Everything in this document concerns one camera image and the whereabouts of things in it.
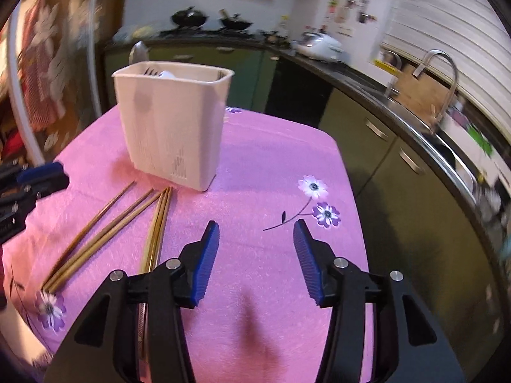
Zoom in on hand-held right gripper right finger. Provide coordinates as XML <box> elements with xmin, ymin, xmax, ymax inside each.
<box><xmin>293</xmin><ymin>220</ymin><xmax>466</xmax><ymax>383</ymax></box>

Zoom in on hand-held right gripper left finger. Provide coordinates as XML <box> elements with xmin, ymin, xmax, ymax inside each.
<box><xmin>44</xmin><ymin>220</ymin><xmax>221</xmax><ymax>383</ymax></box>

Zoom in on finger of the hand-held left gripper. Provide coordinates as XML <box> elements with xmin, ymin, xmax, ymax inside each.
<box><xmin>0</xmin><ymin>172</ymin><xmax>70</xmax><ymax>217</ymax></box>
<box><xmin>0</xmin><ymin>162</ymin><xmax>64</xmax><ymax>186</ymax></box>

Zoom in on white plastic utensil holder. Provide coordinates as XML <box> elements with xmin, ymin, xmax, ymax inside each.
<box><xmin>112</xmin><ymin>61</ymin><xmax>234</xmax><ymax>192</ymax></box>

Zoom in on metal spoon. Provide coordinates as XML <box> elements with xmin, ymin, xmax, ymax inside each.
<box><xmin>128</xmin><ymin>41</ymin><xmax>150</xmax><ymax>64</ymax></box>

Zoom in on pink floral tablecloth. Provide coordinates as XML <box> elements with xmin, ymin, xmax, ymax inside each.
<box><xmin>0</xmin><ymin>106</ymin><xmax>376</xmax><ymax>383</ymax></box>

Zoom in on green base cabinet under sink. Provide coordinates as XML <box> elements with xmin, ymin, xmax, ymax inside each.
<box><xmin>319</xmin><ymin>84</ymin><xmax>507</xmax><ymax>368</ymax></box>

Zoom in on floral sliding door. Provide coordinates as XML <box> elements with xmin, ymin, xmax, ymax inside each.
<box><xmin>0</xmin><ymin>0</ymin><xmax>124</xmax><ymax>168</ymax></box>

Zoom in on white plastic bags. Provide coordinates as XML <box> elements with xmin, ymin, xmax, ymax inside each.
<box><xmin>114</xmin><ymin>26</ymin><xmax>154</xmax><ymax>42</ymax></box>

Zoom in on black built-in dishwasher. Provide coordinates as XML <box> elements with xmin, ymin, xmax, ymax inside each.
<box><xmin>265</xmin><ymin>54</ymin><xmax>334</xmax><ymax>128</ymax></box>

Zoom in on steel kitchen sink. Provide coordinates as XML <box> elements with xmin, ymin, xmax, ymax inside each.
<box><xmin>379</xmin><ymin>92</ymin><xmax>480</xmax><ymax>192</ymax></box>

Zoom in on small steel faucet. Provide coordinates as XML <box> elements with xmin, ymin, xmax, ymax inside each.
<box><xmin>379</xmin><ymin>50</ymin><xmax>404</xmax><ymax>98</ymax></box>

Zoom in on green base cabinet with drawers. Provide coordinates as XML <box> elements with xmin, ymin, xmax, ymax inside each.
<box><xmin>103</xmin><ymin>44</ymin><xmax>266</xmax><ymax>114</ymax></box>

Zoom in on tall steel faucet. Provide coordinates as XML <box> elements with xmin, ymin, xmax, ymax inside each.
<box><xmin>413</xmin><ymin>49</ymin><xmax>460</xmax><ymax>136</ymax></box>

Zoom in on wooden cutting board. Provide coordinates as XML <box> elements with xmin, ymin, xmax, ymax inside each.
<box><xmin>393</xmin><ymin>64</ymin><xmax>454</xmax><ymax>128</ymax></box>

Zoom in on green plastic basin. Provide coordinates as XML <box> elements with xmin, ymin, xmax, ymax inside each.
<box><xmin>467</xmin><ymin>125</ymin><xmax>493</xmax><ymax>156</ymax></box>

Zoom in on black gas stove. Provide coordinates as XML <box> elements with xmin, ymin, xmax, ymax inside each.
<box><xmin>160</xmin><ymin>27</ymin><xmax>256</xmax><ymax>38</ymax></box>

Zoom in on black wok with lid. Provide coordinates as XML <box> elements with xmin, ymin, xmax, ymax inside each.
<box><xmin>171</xmin><ymin>7</ymin><xmax>209</xmax><ymax>29</ymax></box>

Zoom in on white rice cooker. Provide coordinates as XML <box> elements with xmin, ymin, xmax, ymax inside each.
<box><xmin>295</xmin><ymin>31</ymin><xmax>348</xmax><ymax>61</ymax></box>

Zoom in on white window blind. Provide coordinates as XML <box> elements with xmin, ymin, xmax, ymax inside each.
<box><xmin>379</xmin><ymin>0</ymin><xmax>511</xmax><ymax>140</ymax></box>

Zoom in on black wok with wooden handle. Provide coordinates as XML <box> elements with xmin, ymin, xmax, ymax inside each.
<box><xmin>219</xmin><ymin>9</ymin><xmax>254</xmax><ymax>32</ymax></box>

